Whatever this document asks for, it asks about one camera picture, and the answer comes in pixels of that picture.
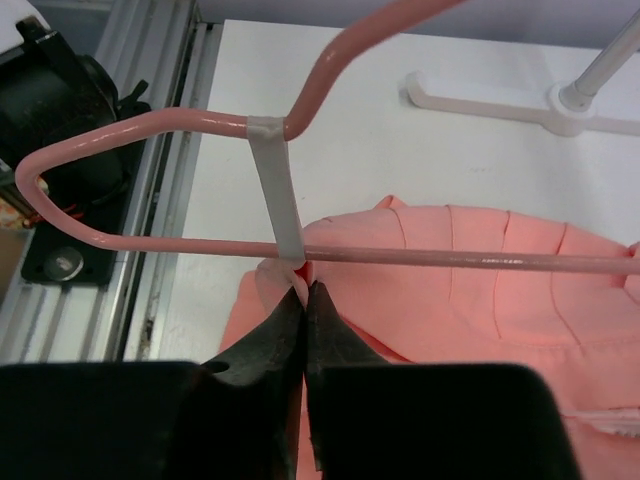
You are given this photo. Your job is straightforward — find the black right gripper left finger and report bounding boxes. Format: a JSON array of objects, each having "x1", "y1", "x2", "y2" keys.
[{"x1": 1, "y1": 291, "x2": 304, "y2": 479}]

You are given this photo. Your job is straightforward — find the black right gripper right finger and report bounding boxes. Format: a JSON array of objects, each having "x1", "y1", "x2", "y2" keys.
[{"x1": 305, "y1": 282, "x2": 581, "y2": 479}]

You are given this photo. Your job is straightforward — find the coral orange skirt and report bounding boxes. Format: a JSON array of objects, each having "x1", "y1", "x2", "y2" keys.
[{"x1": 222, "y1": 196, "x2": 639, "y2": 479}]

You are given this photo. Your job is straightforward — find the pink hanger of coral skirt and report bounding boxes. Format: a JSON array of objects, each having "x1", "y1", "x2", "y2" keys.
[{"x1": 14, "y1": 0, "x2": 640, "y2": 276}]

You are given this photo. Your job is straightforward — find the white clothes rack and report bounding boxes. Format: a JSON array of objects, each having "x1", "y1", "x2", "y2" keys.
[{"x1": 405, "y1": 13, "x2": 639, "y2": 137}]

